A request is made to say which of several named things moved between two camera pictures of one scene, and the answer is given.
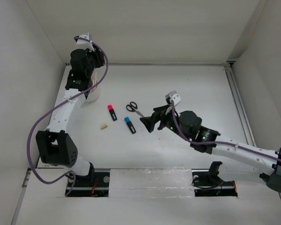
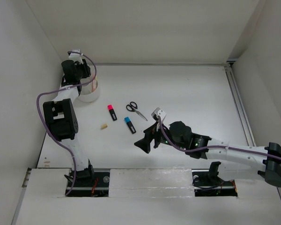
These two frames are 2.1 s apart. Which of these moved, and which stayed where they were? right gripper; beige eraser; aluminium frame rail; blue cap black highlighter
Moved: right gripper
Stayed: aluminium frame rail; blue cap black highlighter; beige eraser
